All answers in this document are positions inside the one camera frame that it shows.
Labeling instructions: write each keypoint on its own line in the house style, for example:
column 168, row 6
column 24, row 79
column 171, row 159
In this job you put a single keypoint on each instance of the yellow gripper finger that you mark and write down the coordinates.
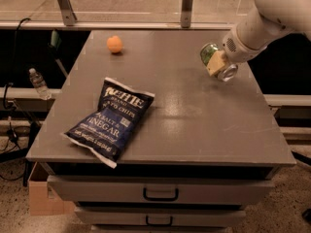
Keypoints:
column 217, row 62

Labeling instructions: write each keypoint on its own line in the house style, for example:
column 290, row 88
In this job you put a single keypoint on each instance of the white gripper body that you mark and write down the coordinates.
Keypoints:
column 233, row 49

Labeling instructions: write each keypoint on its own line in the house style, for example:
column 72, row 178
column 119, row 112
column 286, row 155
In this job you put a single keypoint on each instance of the green soda can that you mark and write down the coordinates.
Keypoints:
column 227, row 73

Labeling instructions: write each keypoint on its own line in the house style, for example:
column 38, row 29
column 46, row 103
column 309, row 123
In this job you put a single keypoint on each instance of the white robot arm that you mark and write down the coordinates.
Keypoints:
column 269, row 20

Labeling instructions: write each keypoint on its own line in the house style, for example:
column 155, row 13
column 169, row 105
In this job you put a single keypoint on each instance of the grey drawer cabinet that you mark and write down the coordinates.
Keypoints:
column 218, row 143

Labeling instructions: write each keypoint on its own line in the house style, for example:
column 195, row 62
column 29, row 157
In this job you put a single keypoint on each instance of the orange fruit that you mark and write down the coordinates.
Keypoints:
column 114, row 44

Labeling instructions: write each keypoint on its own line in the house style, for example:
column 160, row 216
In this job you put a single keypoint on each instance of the blue kettle chips bag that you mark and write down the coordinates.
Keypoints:
column 107, row 131

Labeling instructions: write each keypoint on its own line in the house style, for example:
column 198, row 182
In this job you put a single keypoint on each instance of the clear plastic water bottle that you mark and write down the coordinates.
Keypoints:
column 39, row 84

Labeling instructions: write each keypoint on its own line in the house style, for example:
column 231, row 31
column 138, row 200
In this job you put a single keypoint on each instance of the cardboard box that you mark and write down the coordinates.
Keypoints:
column 43, row 201

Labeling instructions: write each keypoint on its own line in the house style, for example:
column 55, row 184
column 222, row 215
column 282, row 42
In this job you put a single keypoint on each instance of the top drawer black handle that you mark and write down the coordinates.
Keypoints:
column 160, row 196

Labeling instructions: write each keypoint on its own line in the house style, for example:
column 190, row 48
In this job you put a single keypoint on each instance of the drawer black handle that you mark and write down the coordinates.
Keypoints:
column 160, row 196
column 159, row 220

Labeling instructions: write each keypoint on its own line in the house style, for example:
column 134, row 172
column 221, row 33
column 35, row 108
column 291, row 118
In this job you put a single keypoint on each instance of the left metal railing bracket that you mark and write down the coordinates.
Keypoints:
column 68, row 16

